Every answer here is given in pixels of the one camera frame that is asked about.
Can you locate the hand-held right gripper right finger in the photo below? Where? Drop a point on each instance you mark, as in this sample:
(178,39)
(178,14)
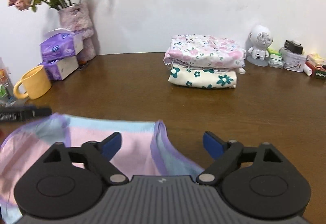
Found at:
(212,145)

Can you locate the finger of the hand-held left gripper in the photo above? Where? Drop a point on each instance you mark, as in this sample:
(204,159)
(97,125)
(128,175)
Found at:
(39,111)

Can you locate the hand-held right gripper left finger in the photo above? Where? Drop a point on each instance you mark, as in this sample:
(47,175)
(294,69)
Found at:
(112,145)

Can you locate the pink blue purple-trimmed vest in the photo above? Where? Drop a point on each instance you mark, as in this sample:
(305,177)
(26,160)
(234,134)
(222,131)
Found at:
(135,147)

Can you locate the yellow mug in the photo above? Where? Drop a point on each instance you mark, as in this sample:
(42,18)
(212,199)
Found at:
(35,82)

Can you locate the clear acrylic organizer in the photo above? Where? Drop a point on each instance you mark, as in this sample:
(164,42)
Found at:
(6,83)

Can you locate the purple tissue pack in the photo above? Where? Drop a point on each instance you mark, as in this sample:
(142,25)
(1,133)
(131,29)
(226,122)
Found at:
(58,68)
(59,46)

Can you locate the cream green-flowered folded cloth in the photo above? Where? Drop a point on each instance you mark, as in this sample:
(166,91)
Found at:
(203,78)

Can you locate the pink floral folded cloth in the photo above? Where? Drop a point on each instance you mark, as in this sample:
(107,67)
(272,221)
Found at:
(206,50)

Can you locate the fuzzy pink vase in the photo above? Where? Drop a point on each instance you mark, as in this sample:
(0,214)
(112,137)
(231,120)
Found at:
(75,18)

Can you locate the grey tin box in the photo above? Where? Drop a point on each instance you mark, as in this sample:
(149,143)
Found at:
(293,60)

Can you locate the white astronaut speaker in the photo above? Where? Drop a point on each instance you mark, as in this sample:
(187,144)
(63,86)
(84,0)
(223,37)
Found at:
(262,37)

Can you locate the white tube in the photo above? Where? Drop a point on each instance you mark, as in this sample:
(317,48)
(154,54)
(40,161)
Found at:
(308,70)

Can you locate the black power adapter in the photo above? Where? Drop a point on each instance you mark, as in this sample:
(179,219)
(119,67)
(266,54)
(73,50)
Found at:
(294,46)

